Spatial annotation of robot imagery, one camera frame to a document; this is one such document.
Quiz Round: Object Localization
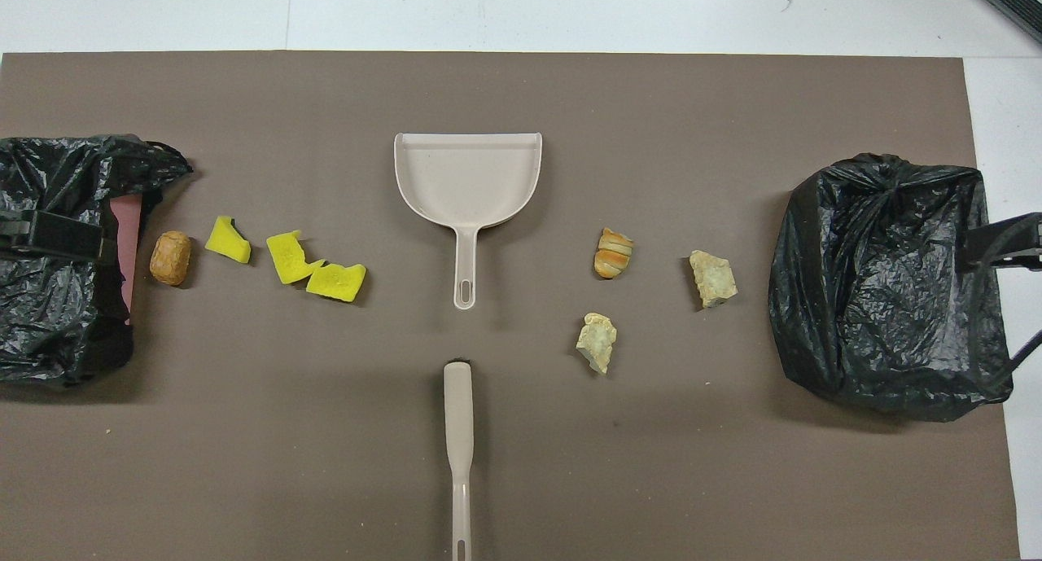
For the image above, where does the orange striped toy croissant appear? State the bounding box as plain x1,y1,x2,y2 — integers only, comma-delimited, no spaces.
593,227,634,280

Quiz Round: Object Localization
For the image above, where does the black bag over pink bin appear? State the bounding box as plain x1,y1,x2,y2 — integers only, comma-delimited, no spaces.
0,134,195,385

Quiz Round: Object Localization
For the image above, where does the beige plastic dustpan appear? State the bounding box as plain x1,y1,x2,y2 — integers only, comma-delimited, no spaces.
394,133,543,310

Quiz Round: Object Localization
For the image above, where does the yellow sponge piece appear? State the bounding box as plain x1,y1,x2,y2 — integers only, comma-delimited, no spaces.
306,263,368,304
204,216,252,265
266,230,325,285

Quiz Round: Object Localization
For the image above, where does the right black trash bag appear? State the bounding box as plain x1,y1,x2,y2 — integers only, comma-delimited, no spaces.
768,153,1014,423

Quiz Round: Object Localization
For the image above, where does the large brown table mat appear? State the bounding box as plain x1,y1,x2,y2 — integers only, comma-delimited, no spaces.
0,50,1022,561

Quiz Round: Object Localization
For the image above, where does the pale beige foam chunk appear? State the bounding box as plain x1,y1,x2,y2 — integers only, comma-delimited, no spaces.
690,250,738,309
576,313,618,375

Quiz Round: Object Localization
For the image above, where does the brown toy bread roll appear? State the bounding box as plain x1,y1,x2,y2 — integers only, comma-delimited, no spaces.
150,230,193,287

